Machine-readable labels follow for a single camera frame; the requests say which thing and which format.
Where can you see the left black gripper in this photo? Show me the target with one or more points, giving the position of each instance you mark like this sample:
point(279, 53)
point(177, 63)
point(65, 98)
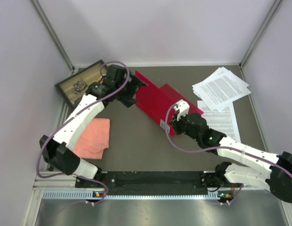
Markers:
point(133, 85)

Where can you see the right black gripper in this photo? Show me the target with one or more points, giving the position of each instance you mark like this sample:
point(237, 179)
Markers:
point(175, 124)

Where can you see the red plastic folder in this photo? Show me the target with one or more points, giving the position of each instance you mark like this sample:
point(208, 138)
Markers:
point(155, 101)

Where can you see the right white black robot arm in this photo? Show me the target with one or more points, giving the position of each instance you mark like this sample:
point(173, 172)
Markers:
point(269, 171)

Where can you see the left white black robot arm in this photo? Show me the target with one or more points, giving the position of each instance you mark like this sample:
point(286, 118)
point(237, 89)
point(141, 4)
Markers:
point(57, 149)

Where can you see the single printed paper sheet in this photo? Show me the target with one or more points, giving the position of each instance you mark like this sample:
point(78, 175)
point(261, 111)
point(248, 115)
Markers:
point(224, 121)

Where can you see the stack of printed papers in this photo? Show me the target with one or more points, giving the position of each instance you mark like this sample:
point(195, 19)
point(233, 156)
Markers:
point(220, 89)

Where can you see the dark patterned fabric item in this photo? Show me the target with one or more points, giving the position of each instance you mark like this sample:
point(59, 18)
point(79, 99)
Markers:
point(79, 87)

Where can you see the pink folded cloth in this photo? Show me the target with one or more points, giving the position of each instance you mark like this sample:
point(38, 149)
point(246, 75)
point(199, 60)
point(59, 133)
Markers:
point(94, 140)

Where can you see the black glass-lid display box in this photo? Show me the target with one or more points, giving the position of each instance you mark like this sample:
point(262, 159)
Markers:
point(90, 75)

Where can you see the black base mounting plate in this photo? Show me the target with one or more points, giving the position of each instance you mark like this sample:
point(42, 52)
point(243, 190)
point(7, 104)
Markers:
point(159, 182)

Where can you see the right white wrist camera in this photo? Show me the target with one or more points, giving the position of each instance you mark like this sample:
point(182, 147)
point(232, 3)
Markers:
point(181, 108)

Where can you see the grey slotted cable duct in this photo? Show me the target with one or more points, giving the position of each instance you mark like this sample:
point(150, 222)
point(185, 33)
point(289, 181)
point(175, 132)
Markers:
point(95, 195)

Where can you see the aluminium frame rail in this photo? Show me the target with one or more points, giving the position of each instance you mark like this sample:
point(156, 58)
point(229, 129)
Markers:
point(226, 192)

